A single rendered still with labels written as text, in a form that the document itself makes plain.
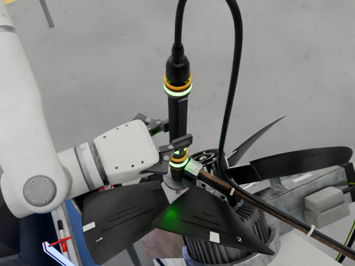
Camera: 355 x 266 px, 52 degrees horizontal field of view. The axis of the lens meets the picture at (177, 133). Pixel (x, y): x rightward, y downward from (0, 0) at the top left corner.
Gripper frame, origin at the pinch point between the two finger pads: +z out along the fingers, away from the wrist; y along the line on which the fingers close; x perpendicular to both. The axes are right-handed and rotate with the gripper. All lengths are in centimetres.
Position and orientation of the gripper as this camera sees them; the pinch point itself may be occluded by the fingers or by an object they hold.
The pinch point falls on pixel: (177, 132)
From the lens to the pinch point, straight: 68.2
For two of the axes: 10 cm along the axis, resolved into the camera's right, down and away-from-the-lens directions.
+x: -0.1, -5.2, -8.6
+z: 9.2, -3.5, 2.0
